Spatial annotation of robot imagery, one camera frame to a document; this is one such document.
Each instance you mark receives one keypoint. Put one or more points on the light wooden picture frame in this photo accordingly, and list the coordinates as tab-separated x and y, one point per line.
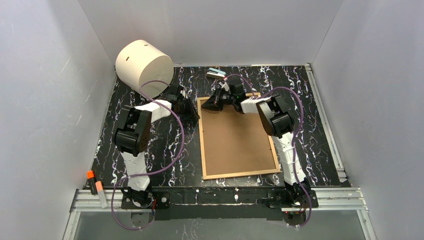
202	149

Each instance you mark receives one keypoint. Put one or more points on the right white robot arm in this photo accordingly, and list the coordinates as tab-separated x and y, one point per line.
275	119

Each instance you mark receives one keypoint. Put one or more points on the teal white stapler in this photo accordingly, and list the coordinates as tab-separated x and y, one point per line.
215	74

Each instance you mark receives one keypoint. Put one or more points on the peach cap glue stick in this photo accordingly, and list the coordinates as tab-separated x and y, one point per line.
101	195

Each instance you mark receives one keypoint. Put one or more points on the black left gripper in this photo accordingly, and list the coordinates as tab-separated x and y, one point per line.
185	104

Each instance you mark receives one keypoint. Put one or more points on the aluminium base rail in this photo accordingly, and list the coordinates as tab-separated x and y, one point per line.
272	203

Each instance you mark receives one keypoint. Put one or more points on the large white cylinder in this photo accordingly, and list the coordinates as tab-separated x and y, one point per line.
144	68

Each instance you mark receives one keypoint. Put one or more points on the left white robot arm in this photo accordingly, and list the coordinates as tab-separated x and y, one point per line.
133	127

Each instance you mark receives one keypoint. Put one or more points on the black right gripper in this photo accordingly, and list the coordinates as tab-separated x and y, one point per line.
218	99

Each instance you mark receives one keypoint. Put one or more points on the orange cap black marker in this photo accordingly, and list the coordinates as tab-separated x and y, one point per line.
91	182

